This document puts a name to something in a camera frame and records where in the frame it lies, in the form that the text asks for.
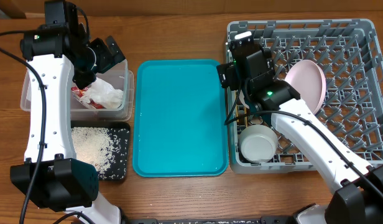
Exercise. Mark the teal plastic serving tray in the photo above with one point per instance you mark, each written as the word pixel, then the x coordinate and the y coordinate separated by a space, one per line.
pixel 179 130

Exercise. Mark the red snack wrapper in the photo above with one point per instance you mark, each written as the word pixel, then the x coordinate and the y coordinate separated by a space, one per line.
pixel 78 93

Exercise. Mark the clear plastic bin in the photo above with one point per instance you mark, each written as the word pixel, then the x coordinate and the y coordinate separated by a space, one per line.
pixel 117 81

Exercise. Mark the large white plate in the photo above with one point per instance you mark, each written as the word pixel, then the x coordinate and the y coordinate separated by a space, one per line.
pixel 309 80

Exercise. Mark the small white dish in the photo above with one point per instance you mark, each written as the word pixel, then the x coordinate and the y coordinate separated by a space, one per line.
pixel 244 101

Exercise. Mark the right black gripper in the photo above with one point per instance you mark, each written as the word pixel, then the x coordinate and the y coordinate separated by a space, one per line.
pixel 229 73

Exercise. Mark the black plastic tray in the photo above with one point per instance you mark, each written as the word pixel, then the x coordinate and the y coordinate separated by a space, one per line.
pixel 120 149

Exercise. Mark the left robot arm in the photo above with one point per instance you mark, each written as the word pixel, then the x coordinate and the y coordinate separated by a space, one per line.
pixel 58 55

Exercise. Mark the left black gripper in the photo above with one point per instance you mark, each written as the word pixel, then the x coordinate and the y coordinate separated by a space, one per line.
pixel 107 61

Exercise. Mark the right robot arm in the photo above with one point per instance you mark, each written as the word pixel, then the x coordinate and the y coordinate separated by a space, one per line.
pixel 356 185

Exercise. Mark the grey shallow bowl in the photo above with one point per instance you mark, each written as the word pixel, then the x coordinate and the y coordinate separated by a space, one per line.
pixel 258 143

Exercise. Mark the spilled rice pile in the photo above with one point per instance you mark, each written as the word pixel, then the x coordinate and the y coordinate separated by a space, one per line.
pixel 92 149

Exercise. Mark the white napkin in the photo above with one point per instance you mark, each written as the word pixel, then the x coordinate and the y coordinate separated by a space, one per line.
pixel 101 95

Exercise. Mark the grey plastic dishwasher rack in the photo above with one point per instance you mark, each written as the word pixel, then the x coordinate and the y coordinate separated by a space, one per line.
pixel 348 52

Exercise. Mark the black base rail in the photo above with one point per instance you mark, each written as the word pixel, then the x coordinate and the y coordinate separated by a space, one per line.
pixel 281 219

